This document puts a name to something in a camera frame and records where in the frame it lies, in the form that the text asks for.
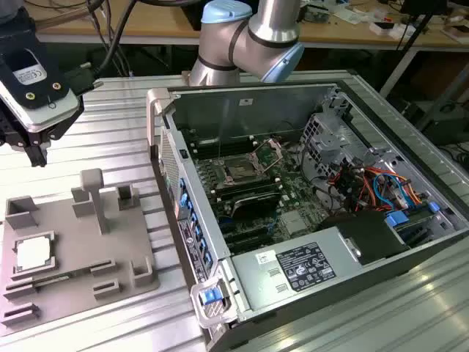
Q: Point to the perforated metal drive cage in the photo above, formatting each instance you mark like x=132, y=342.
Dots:
x=326, y=143

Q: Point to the brown cardboard box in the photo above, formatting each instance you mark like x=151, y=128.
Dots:
x=456, y=33

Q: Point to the silver chipset heatsink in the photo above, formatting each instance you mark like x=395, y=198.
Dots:
x=294, y=223

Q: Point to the white box black inlay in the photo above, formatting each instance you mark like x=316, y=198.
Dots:
x=388, y=29

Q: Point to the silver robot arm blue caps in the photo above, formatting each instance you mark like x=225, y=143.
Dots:
x=271, y=22

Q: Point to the black expansion slot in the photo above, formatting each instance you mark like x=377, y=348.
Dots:
x=247, y=227
x=253, y=240

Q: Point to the silver rimmed wrist camera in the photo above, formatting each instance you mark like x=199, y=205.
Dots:
x=40, y=117

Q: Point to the black RAM slot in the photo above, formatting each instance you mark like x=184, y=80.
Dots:
x=223, y=139
x=251, y=191
x=224, y=148
x=247, y=183

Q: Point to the large blue plastic clip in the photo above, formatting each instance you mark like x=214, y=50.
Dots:
x=397, y=220

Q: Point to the wooden desk white frame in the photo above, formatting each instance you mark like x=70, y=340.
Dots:
x=154, y=22

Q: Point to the green RAM stick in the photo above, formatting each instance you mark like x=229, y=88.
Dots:
x=62, y=277

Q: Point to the black box on floor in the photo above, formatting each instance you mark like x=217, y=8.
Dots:
x=447, y=124

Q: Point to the grey parts rack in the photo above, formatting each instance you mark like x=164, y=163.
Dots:
x=73, y=238

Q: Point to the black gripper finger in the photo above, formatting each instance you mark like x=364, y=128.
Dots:
x=14, y=137
x=67, y=124

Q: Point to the thin metal locking lever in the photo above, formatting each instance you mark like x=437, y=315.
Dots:
x=219, y=152

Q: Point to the green motherboard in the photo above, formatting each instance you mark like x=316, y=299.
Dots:
x=297, y=198

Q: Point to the small blue plastic clip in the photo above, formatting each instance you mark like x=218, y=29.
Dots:
x=433, y=208

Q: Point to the wooden desk with clutter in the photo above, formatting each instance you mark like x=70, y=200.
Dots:
x=340, y=31

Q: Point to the silver power supply with label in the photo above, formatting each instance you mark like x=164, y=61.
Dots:
x=256, y=282

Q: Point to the black graphics card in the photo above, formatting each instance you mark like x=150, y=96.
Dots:
x=256, y=205

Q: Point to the black plastic air shroud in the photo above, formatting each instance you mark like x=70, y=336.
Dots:
x=370, y=234

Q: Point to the open black PC case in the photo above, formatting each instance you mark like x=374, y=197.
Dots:
x=384, y=293

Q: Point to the CPU socket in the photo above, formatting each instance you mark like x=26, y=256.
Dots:
x=239, y=170

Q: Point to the silver square CPU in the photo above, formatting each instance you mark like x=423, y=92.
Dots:
x=33, y=253

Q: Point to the blue case release latch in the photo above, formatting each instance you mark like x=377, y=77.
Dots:
x=210, y=297

